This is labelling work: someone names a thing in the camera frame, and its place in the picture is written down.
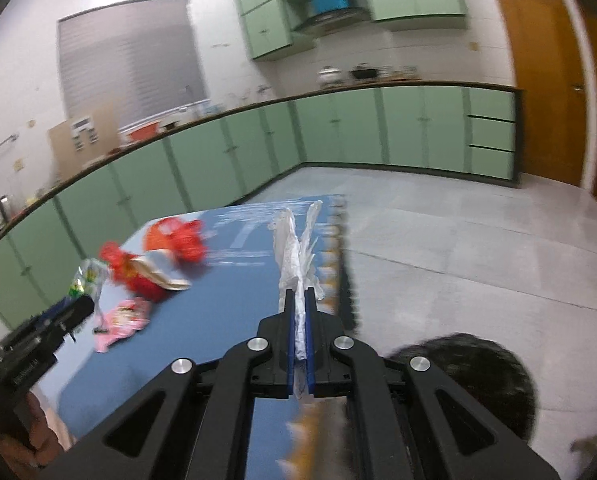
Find window roller blind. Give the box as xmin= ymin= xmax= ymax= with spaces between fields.
xmin=56 ymin=0 xmax=208 ymax=127

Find green lower kitchen cabinets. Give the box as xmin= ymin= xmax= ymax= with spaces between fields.
xmin=0 ymin=82 xmax=524 ymax=328

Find pink toy blister package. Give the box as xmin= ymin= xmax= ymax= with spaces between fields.
xmin=93 ymin=298 xmax=152 ymax=353

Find range hood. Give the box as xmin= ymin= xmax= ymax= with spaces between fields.
xmin=293 ymin=6 xmax=370 ymax=38

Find red basin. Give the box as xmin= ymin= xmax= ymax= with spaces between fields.
xmin=127 ymin=122 xmax=160 ymax=143

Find dark blue tree mat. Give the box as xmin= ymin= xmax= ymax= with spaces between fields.
xmin=59 ymin=195 xmax=345 ymax=479

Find person's left hand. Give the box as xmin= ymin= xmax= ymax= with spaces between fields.
xmin=0 ymin=391 xmax=76 ymax=479

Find brown wooden door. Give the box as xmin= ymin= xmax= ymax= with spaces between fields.
xmin=498 ymin=0 xmax=597 ymax=198

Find white cooking pot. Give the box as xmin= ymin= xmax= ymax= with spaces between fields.
xmin=317 ymin=66 xmax=342 ymax=89

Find black wok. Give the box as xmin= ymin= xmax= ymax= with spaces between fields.
xmin=349 ymin=63 xmax=379 ymax=84

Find white plastic bag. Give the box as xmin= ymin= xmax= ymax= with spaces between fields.
xmin=268 ymin=200 xmax=323 ymax=401

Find orange foam fruit net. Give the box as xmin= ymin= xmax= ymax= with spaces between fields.
xmin=142 ymin=217 xmax=207 ymax=263

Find black trash bin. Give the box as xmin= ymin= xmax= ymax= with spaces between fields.
xmin=387 ymin=333 xmax=536 ymax=442

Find red gold snack wrapper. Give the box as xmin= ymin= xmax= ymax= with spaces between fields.
xmin=129 ymin=249 xmax=191 ymax=292

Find cardboard box with scale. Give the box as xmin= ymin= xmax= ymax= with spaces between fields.
xmin=48 ymin=103 xmax=120 ymax=180

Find blue green milk carton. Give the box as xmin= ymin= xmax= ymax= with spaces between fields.
xmin=67 ymin=258 xmax=110 ymax=334

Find steel kettle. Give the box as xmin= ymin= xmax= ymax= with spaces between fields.
xmin=0 ymin=195 xmax=13 ymax=224

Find red plastic bag with handles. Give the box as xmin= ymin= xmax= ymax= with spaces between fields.
xmin=99 ymin=242 xmax=169 ymax=304

